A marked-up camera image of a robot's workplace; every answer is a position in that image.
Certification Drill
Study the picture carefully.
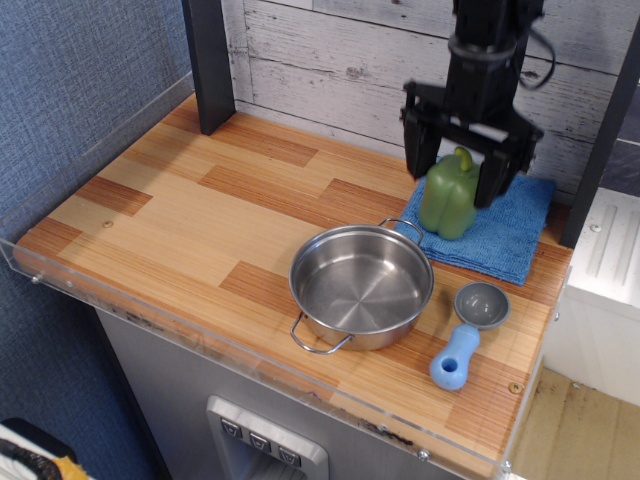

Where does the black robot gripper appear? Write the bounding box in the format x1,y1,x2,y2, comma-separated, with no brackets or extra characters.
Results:
399,49,545,210

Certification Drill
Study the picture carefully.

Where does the green plastic bell pepper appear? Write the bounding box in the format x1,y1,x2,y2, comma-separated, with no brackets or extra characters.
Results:
418,146,480,240

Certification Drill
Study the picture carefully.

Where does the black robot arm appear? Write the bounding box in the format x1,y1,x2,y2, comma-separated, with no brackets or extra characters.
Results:
401,1,544,208

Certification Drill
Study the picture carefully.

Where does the blue folded cloth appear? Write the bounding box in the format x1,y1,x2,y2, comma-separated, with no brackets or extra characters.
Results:
395,175,555,286

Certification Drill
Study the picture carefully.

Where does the blue grey plastic scoop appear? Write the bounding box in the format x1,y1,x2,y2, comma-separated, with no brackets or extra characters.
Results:
429,282,511,391

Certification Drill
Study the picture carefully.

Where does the stainless steel pot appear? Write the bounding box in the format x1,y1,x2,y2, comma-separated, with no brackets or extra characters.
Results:
289,218,435,355

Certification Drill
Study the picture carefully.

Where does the white ribbed side counter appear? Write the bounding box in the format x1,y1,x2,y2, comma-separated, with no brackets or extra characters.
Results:
543,188,639,405

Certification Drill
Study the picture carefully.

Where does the silver dispenser button panel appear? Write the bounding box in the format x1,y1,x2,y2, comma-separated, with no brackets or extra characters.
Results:
206,395,330,479

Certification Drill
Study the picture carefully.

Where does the grey toy fridge cabinet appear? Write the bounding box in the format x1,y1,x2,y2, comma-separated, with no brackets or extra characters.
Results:
93,305,481,480

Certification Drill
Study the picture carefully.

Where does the clear acrylic table guard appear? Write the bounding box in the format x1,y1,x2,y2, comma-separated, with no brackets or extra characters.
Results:
10,99,570,479

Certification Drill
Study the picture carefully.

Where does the yellow black object bottom left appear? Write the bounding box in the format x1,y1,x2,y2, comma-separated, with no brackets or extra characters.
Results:
1,418,91,479

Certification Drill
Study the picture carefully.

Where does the right black frame post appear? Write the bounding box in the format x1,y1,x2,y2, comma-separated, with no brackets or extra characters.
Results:
559,19,639,248

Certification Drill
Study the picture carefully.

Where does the black frame post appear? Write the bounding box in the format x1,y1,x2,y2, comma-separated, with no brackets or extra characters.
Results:
182,0,236,135
559,19,639,248

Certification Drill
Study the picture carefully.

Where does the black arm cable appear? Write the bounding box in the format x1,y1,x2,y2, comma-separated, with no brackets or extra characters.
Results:
515,14,557,92

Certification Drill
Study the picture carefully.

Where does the left black frame post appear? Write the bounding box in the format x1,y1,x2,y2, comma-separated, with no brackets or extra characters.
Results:
182,0,236,135

